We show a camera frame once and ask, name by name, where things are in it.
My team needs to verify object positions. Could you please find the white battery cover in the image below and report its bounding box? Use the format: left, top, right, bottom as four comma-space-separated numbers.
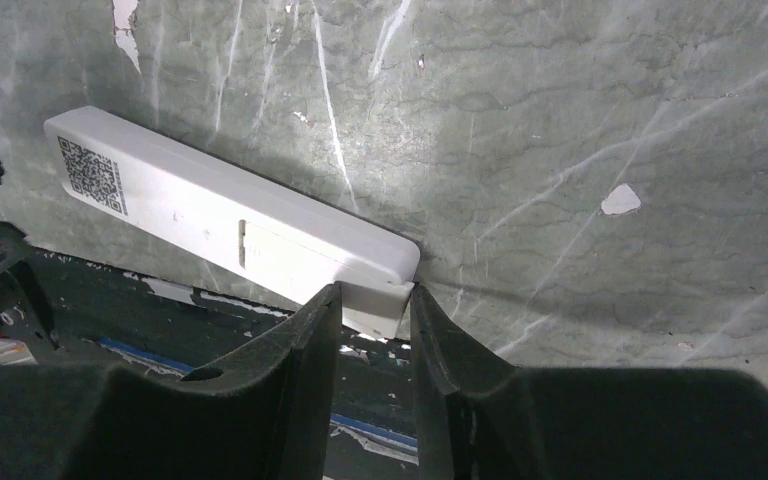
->
238, 220, 414, 339

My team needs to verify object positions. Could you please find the white remote control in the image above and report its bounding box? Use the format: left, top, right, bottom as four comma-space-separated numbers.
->
43, 106, 420, 284

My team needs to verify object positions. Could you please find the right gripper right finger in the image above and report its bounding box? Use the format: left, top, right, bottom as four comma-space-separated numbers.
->
410, 286, 768, 479

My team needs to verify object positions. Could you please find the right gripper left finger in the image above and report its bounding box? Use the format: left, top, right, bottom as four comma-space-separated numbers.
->
0, 283, 342, 479

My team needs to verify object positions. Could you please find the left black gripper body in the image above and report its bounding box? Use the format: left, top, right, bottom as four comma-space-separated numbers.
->
0, 222, 60, 350

